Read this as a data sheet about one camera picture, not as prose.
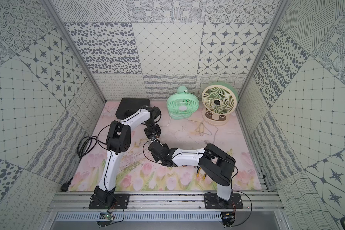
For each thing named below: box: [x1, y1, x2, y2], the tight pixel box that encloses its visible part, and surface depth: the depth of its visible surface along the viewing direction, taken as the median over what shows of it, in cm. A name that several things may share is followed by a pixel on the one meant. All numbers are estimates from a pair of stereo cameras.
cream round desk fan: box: [201, 81, 239, 127], surface depth 92 cm
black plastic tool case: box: [115, 97, 151, 120], surface depth 113 cm
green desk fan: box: [166, 85, 200, 120], surface depth 94 cm
